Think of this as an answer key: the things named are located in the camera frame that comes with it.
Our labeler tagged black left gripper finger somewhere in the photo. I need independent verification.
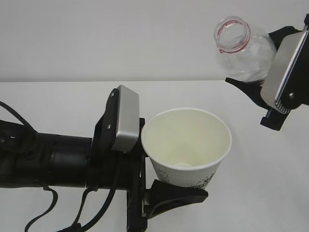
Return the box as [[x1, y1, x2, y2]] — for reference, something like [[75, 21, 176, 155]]
[[144, 180, 208, 219]]

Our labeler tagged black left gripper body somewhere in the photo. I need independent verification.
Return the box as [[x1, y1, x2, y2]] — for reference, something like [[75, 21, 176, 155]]
[[85, 88, 148, 232]]

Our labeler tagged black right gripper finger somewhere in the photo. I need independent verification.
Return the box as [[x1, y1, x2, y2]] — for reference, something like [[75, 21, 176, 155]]
[[225, 78, 270, 109], [268, 26, 303, 51]]

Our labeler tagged clear plastic water bottle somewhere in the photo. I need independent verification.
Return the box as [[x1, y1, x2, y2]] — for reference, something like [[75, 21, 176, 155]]
[[213, 16, 277, 83]]

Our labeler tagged white paper cup green print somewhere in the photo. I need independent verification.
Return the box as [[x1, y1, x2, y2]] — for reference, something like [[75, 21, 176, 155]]
[[141, 108, 232, 189]]

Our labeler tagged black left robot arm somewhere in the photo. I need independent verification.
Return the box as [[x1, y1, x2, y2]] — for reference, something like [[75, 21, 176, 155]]
[[0, 85, 208, 232]]

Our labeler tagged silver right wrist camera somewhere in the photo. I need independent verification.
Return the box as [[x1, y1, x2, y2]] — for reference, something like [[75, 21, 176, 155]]
[[260, 30, 309, 114]]

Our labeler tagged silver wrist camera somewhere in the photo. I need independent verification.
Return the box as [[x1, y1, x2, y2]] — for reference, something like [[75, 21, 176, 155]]
[[260, 30, 309, 114], [112, 85, 140, 153]]

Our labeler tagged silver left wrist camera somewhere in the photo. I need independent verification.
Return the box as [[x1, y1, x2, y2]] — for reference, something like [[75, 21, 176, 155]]
[[112, 85, 140, 153]]

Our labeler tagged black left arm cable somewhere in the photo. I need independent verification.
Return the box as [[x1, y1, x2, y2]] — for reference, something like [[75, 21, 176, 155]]
[[0, 101, 121, 232]]

